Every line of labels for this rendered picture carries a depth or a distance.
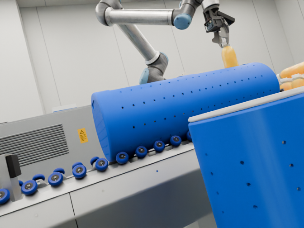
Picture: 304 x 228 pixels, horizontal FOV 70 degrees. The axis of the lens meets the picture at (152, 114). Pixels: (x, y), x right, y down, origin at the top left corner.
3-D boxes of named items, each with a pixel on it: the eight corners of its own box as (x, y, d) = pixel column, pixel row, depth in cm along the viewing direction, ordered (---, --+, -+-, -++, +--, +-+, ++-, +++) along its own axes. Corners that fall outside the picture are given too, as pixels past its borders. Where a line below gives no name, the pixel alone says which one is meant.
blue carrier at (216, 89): (104, 162, 98) (88, 102, 101) (245, 117, 131) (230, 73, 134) (115, 163, 72) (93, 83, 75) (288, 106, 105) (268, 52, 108)
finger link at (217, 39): (211, 50, 120) (209, 33, 119) (220, 49, 122) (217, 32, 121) (215, 48, 117) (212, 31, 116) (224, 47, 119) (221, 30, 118)
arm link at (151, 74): (153, 96, 184) (135, 86, 181) (159, 81, 192) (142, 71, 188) (160, 89, 171) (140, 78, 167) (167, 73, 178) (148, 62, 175)
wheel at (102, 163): (93, 162, 76) (93, 159, 75) (106, 158, 78) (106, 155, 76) (97, 173, 73) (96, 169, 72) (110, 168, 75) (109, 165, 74)
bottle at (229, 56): (244, 76, 115) (235, 43, 117) (238, 76, 111) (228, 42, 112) (232, 80, 121) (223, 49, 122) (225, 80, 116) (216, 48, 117)
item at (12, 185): (14, 197, 77) (4, 155, 78) (26, 193, 79) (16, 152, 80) (7, 204, 68) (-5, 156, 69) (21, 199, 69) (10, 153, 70)
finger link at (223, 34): (220, 45, 113) (213, 30, 115) (229, 44, 115) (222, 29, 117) (224, 41, 110) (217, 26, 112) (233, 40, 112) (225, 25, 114)
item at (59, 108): (54, 116, 238) (52, 109, 238) (76, 111, 249) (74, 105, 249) (54, 114, 228) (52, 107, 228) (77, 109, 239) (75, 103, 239)
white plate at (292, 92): (263, 97, 34) (266, 104, 34) (330, 78, 49) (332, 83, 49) (166, 124, 58) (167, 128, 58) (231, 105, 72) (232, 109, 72)
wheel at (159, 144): (167, 148, 84) (167, 144, 83) (158, 154, 82) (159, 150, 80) (159, 140, 86) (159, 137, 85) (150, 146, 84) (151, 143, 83)
